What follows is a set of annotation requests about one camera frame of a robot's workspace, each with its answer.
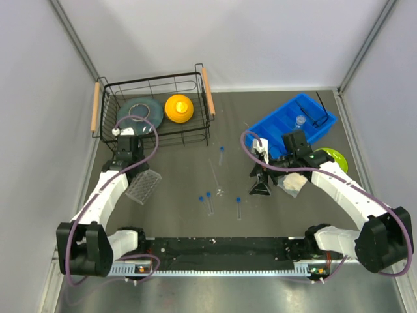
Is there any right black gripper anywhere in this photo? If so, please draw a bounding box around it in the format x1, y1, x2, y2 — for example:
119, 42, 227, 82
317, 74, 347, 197
249, 151, 296, 196

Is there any plastic bag of cotton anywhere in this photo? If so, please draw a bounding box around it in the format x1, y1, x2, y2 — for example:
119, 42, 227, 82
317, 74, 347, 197
278, 173, 308, 198

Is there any glass stirring rod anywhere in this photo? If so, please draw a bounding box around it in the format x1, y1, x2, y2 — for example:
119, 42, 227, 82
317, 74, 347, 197
208, 159, 225, 196

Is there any small clear glass flask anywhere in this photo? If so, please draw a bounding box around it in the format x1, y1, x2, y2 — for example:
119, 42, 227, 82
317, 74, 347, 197
293, 115, 306, 130

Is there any black wire ring stand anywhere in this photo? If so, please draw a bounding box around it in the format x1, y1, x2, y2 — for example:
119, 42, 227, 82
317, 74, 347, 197
295, 91, 330, 128

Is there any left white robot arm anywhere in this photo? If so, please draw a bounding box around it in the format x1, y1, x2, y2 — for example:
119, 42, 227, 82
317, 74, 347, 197
56, 136, 154, 277

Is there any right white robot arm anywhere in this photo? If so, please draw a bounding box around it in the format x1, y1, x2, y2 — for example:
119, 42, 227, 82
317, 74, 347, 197
240, 130, 414, 277

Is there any blue-capped test tube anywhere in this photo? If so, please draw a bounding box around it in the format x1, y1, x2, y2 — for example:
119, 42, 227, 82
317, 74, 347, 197
206, 192, 214, 215
236, 197, 242, 221
199, 196, 210, 213
218, 146, 225, 166

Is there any lime green plate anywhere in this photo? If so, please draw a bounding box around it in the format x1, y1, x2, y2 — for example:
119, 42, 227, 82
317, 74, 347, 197
316, 147, 349, 173

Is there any blue plastic divided bin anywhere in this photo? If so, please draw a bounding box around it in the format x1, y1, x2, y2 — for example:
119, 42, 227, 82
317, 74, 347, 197
248, 93, 338, 159

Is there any orange ribbed bowl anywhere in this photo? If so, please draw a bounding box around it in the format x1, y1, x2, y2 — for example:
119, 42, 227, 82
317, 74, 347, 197
164, 94, 194, 124

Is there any clear test tube rack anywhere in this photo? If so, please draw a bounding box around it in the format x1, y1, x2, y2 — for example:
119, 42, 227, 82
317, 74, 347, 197
125, 169, 162, 205

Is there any blue ceramic plate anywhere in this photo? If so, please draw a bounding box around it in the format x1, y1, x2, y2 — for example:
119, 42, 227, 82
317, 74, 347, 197
117, 97, 164, 136

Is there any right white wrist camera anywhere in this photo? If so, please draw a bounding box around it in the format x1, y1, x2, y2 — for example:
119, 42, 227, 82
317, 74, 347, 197
251, 138, 269, 164

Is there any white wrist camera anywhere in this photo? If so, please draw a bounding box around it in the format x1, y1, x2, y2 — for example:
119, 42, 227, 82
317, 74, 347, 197
111, 127, 135, 137
251, 138, 269, 164

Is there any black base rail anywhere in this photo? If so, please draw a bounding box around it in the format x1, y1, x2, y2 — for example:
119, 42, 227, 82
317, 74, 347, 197
141, 237, 312, 271

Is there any black wire basket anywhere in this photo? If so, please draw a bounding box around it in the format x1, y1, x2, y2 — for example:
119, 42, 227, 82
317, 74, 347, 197
91, 63, 216, 151

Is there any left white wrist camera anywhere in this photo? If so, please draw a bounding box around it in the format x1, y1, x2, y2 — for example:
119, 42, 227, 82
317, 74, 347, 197
111, 127, 135, 137

